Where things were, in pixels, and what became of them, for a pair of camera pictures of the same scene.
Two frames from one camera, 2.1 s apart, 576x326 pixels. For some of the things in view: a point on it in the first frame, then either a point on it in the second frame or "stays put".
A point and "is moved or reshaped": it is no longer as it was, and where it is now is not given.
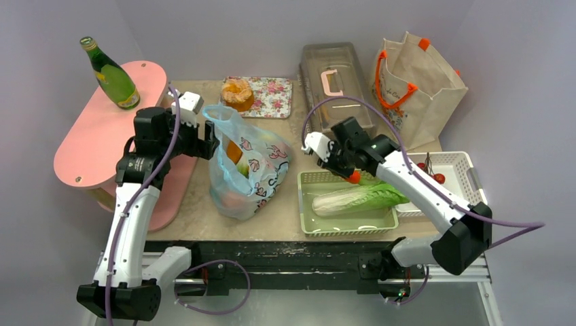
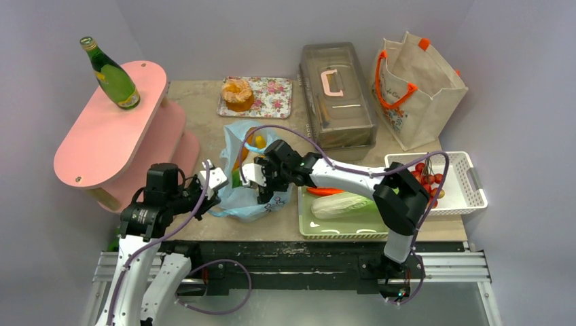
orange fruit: (233, 151) → (250, 137)
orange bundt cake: (237, 93) stays put
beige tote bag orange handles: (414, 92) stays put
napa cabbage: (369, 195) stays put
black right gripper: (333, 163) → (269, 175)
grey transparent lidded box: (331, 70) stays put
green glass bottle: (112, 76) stays put
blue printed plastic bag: (248, 168) is moved or reshaped
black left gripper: (202, 148) → (205, 204)
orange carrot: (354, 177) is moved or reshaped
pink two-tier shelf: (89, 156) stays put
